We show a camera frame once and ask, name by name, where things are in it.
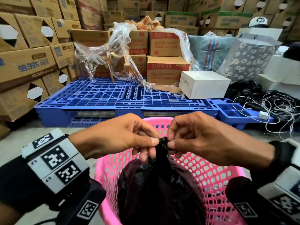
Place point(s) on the person's left hand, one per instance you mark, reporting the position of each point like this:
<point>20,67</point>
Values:
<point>112,138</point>

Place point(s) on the clear plastic wrap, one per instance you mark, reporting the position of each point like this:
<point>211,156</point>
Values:
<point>117,37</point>

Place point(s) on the small blue plastic pallet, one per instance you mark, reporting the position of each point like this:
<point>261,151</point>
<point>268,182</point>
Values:
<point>229,112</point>

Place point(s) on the white cap with black logo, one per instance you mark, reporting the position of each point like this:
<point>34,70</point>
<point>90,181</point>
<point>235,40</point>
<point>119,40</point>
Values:
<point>257,21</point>

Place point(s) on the person's right hand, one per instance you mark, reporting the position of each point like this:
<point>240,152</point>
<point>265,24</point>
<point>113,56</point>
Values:
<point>215,142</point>

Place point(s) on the right wrist marker band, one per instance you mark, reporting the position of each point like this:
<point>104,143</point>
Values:
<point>290,180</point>

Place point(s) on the flat brown cardboard piece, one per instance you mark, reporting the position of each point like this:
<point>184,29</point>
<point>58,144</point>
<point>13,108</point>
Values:
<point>166,88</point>

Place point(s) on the white foam box stack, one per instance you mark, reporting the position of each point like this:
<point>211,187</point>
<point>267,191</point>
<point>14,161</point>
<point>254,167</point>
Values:
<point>281,70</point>

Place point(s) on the person's left forearm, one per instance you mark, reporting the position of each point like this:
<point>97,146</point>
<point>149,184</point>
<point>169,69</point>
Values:
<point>7,215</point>

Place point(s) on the stack of green label boxes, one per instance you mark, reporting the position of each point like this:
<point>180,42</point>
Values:
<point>180,18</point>

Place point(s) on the pink plastic mesh basket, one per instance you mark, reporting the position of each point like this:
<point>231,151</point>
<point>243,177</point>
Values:
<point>99,166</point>

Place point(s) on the torn cardboard scraps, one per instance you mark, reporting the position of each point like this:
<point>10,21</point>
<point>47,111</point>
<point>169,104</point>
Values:
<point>145,22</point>

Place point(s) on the large blue plastic pallet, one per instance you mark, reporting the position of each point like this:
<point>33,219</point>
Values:
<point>93,96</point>

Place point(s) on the black trash bag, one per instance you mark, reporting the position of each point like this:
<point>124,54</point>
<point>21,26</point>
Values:
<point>159,196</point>

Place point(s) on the left wrist marker band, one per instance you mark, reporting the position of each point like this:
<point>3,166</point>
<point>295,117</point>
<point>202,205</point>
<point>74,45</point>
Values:
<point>54,159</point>

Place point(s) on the stack of brown cardboard boxes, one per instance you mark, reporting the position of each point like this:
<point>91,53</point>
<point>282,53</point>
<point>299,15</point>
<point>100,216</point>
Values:
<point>28,65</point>

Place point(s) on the white power adapter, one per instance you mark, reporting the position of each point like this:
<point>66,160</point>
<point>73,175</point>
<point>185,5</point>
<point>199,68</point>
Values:
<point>263,115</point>

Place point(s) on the grey daisy print bag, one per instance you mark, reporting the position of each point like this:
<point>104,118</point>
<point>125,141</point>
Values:
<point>246,58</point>

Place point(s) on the black fabric bundle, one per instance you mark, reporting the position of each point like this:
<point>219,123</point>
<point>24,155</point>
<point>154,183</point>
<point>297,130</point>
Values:
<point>293,52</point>

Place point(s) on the stack of red label boxes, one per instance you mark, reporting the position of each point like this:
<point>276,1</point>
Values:
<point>164,72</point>

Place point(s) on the wrist marker band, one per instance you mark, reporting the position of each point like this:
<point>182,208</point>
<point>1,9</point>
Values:
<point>54,159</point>
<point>290,180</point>

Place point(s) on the teal striped woven sack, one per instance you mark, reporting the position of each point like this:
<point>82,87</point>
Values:
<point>208,51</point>

